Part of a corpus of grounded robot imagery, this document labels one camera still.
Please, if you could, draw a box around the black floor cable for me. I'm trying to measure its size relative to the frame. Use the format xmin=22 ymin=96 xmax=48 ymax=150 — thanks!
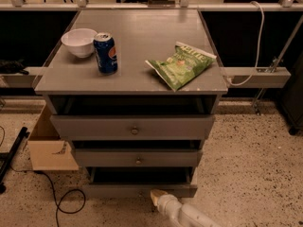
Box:
xmin=9 ymin=166 xmax=87 ymax=227

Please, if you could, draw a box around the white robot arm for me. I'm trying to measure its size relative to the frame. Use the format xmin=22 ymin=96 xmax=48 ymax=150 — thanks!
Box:
xmin=151 ymin=189 xmax=222 ymax=227

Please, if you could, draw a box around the black object on rail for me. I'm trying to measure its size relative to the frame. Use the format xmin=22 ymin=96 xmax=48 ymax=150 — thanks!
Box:
xmin=0 ymin=60 xmax=28 ymax=75

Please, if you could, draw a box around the white bowl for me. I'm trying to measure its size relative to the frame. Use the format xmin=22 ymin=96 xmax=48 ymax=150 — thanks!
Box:
xmin=61 ymin=28 xmax=97 ymax=58

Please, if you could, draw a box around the white hanging cable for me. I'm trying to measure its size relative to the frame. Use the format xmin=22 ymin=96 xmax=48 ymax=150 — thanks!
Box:
xmin=225 ymin=0 xmax=265 ymax=87

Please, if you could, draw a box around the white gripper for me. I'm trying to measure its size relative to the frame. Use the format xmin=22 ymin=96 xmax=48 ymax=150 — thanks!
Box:
xmin=150 ymin=189 xmax=183 ymax=227

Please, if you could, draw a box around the grey bottom drawer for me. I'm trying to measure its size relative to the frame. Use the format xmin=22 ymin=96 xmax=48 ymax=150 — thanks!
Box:
xmin=82 ymin=166 xmax=198 ymax=198

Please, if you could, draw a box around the grey drawer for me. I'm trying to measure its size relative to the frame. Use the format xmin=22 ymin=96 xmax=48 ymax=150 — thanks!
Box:
xmin=73 ymin=148 xmax=203 ymax=167
xmin=82 ymin=166 xmax=198 ymax=198
xmin=50 ymin=115 xmax=214 ymax=141

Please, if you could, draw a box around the grey drawer cabinet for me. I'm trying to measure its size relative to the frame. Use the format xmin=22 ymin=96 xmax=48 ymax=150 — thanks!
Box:
xmin=29 ymin=9 xmax=227 ymax=170

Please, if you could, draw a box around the green chip bag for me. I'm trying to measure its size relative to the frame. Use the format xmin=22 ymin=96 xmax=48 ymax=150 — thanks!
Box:
xmin=146 ymin=42 xmax=216 ymax=92

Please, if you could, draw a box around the grey middle drawer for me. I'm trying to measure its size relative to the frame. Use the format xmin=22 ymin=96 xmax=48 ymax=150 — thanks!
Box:
xmin=73 ymin=148 xmax=203 ymax=167

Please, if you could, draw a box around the black stand leg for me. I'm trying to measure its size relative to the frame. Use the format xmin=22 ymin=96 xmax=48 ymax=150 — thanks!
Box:
xmin=0 ymin=127 xmax=29 ymax=194

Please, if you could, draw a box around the grey metal rail frame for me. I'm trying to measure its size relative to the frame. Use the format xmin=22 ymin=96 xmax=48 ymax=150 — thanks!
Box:
xmin=1 ymin=2 xmax=291 ymax=116

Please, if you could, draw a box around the cardboard box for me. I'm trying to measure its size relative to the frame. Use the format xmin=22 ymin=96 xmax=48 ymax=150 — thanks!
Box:
xmin=27 ymin=106 xmax=79 ymax=171

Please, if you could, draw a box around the grey top drawer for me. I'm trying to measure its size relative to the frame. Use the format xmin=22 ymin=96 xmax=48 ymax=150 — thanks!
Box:
xmin=50 ymin=115 xmax=214 ymax=141

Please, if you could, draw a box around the blue pepsi can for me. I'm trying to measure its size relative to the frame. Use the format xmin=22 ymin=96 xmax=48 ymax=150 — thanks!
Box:
xmin=93 ymin=32 xmax=117 ymax=75

